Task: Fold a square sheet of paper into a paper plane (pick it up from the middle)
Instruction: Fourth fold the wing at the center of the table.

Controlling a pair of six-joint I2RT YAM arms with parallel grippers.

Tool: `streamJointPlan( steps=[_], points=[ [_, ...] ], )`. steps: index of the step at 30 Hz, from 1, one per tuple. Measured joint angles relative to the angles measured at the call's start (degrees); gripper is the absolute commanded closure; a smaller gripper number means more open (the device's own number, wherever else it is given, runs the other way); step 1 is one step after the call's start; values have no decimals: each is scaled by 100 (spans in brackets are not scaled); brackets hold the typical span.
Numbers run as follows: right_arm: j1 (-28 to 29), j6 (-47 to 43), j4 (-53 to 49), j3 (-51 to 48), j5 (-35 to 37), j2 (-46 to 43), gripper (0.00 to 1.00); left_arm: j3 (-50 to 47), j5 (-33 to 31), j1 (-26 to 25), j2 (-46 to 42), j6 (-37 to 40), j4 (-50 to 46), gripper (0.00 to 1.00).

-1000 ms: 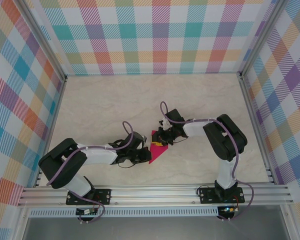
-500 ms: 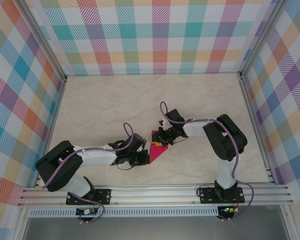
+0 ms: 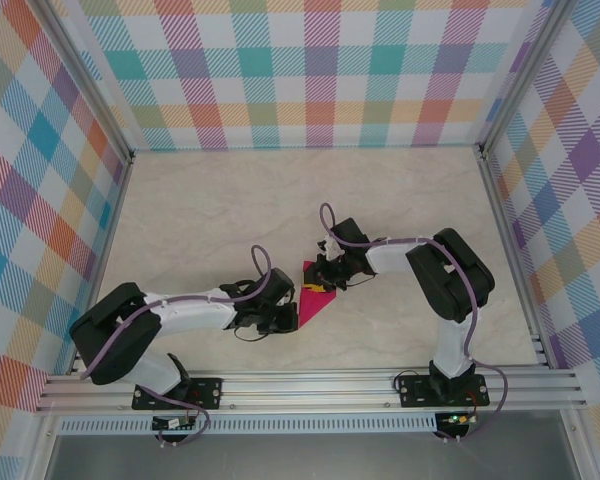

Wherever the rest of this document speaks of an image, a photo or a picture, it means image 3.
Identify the pink paper sheet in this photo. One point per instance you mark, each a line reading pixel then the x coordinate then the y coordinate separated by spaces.
pixel 312 306

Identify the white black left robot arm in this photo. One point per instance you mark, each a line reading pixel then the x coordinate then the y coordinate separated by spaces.
pixel 190 315

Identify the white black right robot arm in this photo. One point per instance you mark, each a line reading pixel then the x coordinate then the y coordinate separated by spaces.
pixel 385 257

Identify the grey metal plate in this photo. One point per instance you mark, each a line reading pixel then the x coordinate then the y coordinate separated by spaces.
pixel 305 457

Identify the left circuit board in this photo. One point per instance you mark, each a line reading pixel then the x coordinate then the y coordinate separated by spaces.
pixel 177 424

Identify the right circuit board with LED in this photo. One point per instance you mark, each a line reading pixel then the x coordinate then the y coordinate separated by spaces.
pixel 457 419

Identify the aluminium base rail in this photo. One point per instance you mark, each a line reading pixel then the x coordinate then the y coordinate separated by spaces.
pixel 305 392

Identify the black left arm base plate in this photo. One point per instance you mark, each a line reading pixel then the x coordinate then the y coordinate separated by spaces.
pixel 205 392

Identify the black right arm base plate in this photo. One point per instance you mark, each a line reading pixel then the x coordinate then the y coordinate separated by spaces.
pixel 412 390

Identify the aluminium side rail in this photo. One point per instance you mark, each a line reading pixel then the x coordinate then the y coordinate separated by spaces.
pixel 107 250
pixel 510 250

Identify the aluminium frame post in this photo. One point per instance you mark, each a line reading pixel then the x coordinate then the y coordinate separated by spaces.
pixel 87 85
pixel 522 85

